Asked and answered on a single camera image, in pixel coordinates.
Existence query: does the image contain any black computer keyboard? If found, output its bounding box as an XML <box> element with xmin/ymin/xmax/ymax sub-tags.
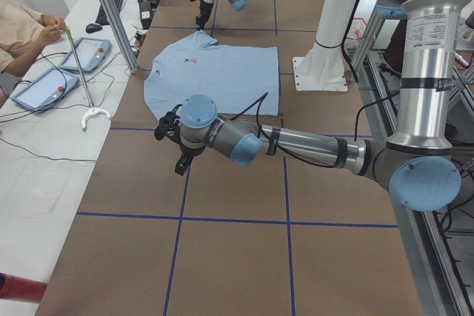
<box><xmin>94</xmin><ymin>0</ymin><xmax>127</xmax><ymax>26</ymax></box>

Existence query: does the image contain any black computer mouse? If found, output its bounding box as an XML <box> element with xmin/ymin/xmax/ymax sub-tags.
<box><xmin>85</xmin><ymin>23</ymin><xmax>102</xmax><ymax>34</ymax></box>

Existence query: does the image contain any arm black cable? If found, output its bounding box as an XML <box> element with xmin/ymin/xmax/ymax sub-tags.
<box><xmin>226</xmin><ymin>90</ymin><xmax>404</xmax><ymax>169</ymax></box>

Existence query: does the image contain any person's hand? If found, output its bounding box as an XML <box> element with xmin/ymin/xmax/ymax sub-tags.
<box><xmin>38</xmin><ymin>14</ymin><xmax>67</xmax><ymax>46</ymax></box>

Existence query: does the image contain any blue teach pendant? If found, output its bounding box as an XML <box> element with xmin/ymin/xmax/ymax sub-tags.
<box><xmin>59</xmin><ymin>37</ymin><xmax>111</xmax><ymax>73</ymax></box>
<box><xmin>11</xmin><ymin>68</ymin><xmax>79</xmax><ymax>112</ymax></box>

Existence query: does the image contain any far blue teach pendant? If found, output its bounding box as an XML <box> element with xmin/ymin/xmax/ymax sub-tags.
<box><xmin>59</xmin><ymin>37</ymin><xmax>111</xmax><ymax>73</ymax></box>

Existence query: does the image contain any black power adapter box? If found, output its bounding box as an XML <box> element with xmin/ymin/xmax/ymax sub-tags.
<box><xmin>138</xmin><ymin>0</ymin><xmax>153</xmax><ymax>30</ymax></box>

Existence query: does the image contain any white reacher grabber stick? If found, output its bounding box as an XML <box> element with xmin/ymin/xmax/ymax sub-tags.
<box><xmin>65</xmin><ymin>27</ymin><xmax>112</xmax><ymax>132</ymax></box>

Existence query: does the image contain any light blue t-shirt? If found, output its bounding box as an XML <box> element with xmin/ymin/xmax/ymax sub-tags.
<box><xmin>144</xmin><ymin>31</ymin><xmax>279</xmax><ymax>118</ymax></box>

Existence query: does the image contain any near blue teach pendant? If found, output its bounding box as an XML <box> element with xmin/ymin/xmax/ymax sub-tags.
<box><xmin>11</xmin><ymin>68</ymin><xmax>79</xmax><ymax>112</ymax></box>

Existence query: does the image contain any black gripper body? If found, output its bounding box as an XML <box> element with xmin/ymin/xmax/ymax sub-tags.
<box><xmin>179</xmin><ymin>144</ymin><xmax>204</xmax><ymax>163</ymax></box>
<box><xmin>199</xmin><ymin>1</ymin><xmax>211</xmax><ymax>16</ymax></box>

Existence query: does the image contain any red fire extinguisher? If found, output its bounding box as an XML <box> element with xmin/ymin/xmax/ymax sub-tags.
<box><xmin>0</xmin><ymin>273</ymin><xmax>47</xmax><ymax>303</ymax></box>

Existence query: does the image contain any seated person beige shirt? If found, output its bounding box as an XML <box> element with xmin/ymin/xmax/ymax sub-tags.
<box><xmin>1</xmin><ymin>0</ymin><xmax>49</xmax><ymax>78</ymax></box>

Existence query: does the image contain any aluminium frame rack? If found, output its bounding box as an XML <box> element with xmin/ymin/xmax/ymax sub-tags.
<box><xmin>366</xmin><ymin>0</ymin><xmax>473</xmax><ymax>315</ymax></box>

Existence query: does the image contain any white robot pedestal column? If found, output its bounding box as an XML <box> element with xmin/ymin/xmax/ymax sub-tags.
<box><xmin>293</xmin><ymin>0</ymin><xmax>358</xmax><ymax>92</ymax></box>

